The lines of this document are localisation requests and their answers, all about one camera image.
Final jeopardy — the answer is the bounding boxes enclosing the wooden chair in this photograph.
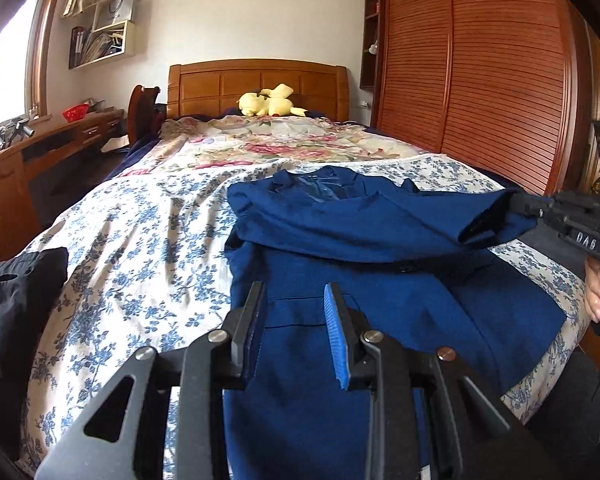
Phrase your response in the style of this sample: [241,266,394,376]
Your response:
[127,85,168,146]

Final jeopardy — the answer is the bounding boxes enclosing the wooden bed headboard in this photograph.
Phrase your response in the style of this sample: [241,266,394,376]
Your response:
[167,58,351,123]

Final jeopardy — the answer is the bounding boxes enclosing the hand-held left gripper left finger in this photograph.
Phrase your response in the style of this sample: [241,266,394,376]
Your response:
[32,281,268,480]

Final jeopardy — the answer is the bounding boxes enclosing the black cloth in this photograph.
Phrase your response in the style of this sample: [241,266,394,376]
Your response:
[0,247,70,461]

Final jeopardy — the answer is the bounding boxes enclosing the yellow plush toy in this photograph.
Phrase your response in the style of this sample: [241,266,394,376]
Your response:
[237,83,308,117]

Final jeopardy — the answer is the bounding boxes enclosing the wooden louvered wardrobe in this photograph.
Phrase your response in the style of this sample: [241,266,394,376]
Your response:
[372,0,596,196]

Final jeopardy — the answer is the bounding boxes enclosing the blue suit jacket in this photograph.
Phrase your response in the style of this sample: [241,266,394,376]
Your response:
[222,165,568,480]

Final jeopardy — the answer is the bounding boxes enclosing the window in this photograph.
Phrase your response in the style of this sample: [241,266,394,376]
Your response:
[0,0,46,131]

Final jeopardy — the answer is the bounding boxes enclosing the blue floral bed sheet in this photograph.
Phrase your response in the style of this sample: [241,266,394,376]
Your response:
[17,152,593,480]

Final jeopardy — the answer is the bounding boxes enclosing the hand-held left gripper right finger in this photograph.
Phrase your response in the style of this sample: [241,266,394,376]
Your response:
[324,282,561,480]

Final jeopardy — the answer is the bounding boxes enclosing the person's dark clothing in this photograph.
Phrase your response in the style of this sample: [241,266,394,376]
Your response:
[525,350,600,480]

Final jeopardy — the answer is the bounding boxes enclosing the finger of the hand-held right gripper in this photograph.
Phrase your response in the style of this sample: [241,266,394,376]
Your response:
[510,192,556,218]

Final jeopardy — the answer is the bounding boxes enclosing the wooden desk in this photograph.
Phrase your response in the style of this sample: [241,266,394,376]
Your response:
[0,109,126,271]

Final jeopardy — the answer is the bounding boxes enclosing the metal desk lamp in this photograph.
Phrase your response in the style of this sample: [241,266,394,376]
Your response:
[0,119,33,148]

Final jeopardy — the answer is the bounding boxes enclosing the pink floral quilt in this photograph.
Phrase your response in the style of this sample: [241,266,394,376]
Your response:
[115,115,446,181]

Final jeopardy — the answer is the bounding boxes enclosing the wooden open side shelf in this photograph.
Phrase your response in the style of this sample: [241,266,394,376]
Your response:
[360,0,381,92]

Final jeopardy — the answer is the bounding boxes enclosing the white wall shelf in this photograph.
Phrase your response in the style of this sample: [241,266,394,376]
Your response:
[61,0,146,70]

